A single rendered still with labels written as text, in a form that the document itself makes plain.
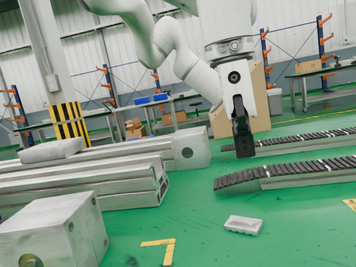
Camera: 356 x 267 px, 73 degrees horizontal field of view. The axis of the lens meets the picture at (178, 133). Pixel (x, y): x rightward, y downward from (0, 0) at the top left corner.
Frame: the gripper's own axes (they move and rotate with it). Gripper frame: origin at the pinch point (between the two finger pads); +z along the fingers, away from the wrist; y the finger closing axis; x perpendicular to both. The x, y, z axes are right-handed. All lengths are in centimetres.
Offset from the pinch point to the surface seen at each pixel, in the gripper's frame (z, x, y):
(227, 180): 7.0, 4.1, 0.1
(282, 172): 6.0, -6.0, -1.2
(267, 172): 5.8, -3.5, -1.0
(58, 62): -80, 220, 262
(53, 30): -124, 221, 272
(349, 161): 5.9, -17.5, -0.1
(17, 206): 6, 51, -4
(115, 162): 1.0, 28.5, 3.3
